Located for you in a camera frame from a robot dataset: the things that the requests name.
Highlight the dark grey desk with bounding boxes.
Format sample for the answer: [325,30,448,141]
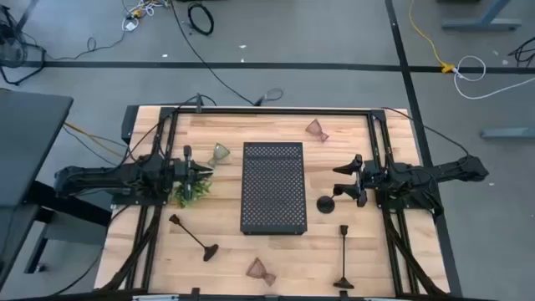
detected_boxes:
[0,87,113,289]

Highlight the black perforated metal shelf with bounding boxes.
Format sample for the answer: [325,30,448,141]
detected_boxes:
[240,141,308,236]

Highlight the tall black candlestick holder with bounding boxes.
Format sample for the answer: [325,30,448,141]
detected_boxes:
[333,224,355,290]
[316,187,342,215]
[168,213,220,263]

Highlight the long black floor cable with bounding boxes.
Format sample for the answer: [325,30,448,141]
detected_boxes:
[169,0,257,106]

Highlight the green plant in white pot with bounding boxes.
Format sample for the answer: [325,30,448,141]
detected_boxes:
[171,177,213,209]

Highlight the coiled black cable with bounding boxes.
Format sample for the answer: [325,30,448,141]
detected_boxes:
[186,2,215,37]

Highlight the black aluminium table frame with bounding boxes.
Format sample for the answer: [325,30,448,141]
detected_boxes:
[94,104,451,300]

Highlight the black cable bundle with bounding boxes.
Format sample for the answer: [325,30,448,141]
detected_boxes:
[507,36,535,68]

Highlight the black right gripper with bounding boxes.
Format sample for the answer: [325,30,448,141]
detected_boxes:
[332,153,378,209]

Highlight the white floor cable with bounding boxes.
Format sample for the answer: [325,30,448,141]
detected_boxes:
[453,55,535,100]

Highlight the pink glass candle holder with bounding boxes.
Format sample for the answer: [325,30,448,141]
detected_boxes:
[304,119,330,144]
[245,257,278,288]

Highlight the grey desk foot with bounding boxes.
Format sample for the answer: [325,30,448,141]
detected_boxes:
[436,0,522,33]
[480,127,535,140]

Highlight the grey looped cable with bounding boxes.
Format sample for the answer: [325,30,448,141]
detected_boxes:
[253,87,284,106]

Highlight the white cable bundle with adapter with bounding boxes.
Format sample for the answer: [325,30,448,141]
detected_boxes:
[120,0,171,33]

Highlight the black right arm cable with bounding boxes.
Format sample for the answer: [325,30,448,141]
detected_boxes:
[380,107,471,158]

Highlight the yellow extension cable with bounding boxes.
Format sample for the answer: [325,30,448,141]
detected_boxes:
[408,0,456,74]

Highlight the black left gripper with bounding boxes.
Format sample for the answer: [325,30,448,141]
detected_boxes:
[171,144,215,202]

